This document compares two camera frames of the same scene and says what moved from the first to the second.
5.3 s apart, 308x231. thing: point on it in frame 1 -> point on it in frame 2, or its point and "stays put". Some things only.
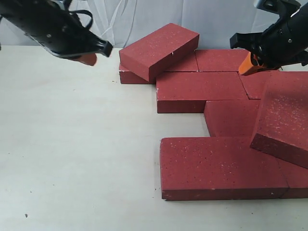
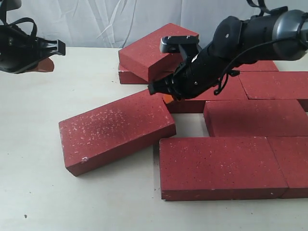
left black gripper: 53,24 -> 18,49
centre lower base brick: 232,118 stays put
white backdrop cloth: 120,22 stays put
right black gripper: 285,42 -> 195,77
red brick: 282,129 -> 99,136
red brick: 218,168 stays put
